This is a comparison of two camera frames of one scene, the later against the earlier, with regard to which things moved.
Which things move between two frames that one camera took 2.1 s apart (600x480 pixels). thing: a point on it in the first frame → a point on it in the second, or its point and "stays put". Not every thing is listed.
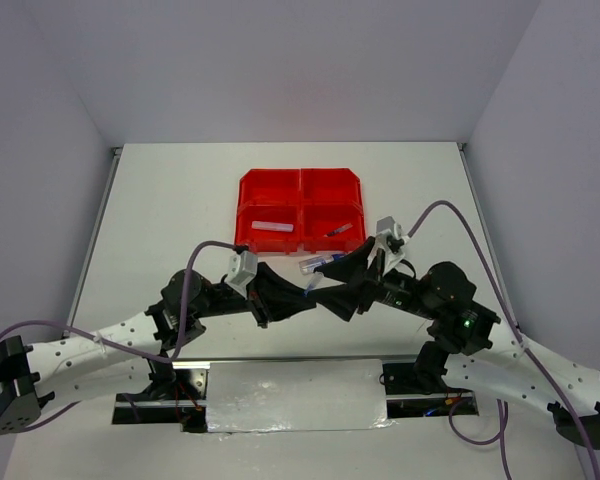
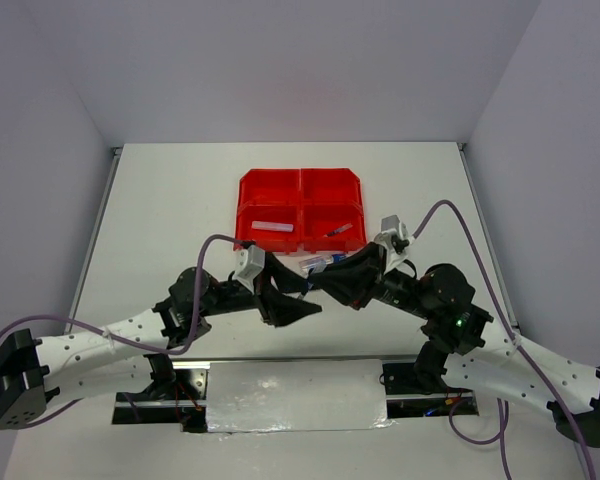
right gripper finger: x=348 y=268 stays put
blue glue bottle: x=308 y=264 stays put
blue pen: x=337 y=230 stays put
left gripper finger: x=282 y=297 → x=284 y=278
